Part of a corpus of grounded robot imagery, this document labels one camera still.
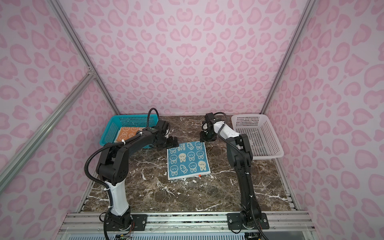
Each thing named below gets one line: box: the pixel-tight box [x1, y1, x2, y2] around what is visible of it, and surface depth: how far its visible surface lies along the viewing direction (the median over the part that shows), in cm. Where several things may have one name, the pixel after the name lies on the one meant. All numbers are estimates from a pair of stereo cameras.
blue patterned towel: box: [167, 141, 211, 181], surface depth 96 cm
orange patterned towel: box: [114, 126, 144, 143], surface depth 107 cm
